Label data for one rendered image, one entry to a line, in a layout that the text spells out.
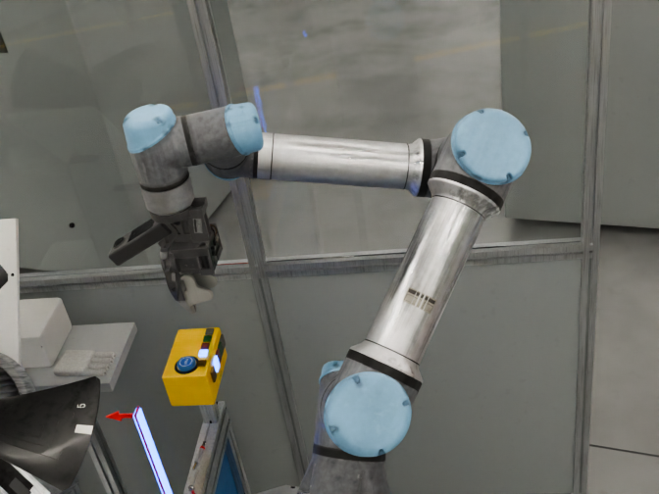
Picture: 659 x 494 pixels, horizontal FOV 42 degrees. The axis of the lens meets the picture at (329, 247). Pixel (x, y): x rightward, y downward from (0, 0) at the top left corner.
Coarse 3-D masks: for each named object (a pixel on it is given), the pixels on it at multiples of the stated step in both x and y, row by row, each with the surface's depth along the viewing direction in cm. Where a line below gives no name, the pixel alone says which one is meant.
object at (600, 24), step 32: (192, 0) 184; (608, 0) 177; (608, 32) 180; (608, 64) 184; (224, 96) 196; (256, 224) 218; (256, 256) 222; (384, 256) 220; (480, 256) 216; (512, 256) 216; (544, 256) 215; (576, 256) 214; (32, 288) 235; (64, 288) 234; (256, 288) 228; (288, 384) 248; (288, 416) 256; (576, 448) 254; (576, 480) 262
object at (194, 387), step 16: (192, 336) 192; (176, 352) 188; (192, 352) 188; (208, 352) 187; (224, 352) 196; (176, 368) 184; (208, 368) 183; (176, 384) 183; (192, 384) 183; (208, 384) 183; (176, 400) 186; (192, 400) 186; (208, 400) 185
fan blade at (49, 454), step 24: (72, 384) 167; (96, 384) 165; (0, 408) 164; (24, 408) 164; (48, 408) 163; (72, 408) 163; (96, 408) 162; (0, 432) 159; (24, 432) 159; (48, 432) 159; (72, 432) 159; (0, 456) 156; (24, 456) 156; (48, 456) 156; (72, 456) 157; (48, 480) 154; (72, 480) 154
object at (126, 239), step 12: (144, 228) 133; (156, 228) 131; (168, 228) 131; (120, 240) 134; (132, 240) 132; (144, 240) 132; (156, 240) 132; (120, 252) 133; (132, 252) 133; (120, 264) 135
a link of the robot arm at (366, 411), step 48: (480, 144) 121; (528, 144) 122; (432, 192) 126; (480, 192) 121; (432, 240) 122; (432, 288) 121; (384, 336) 120; (336, 384) 120; (384, 384) 116; (336, 432) 116; (384, 432) 116
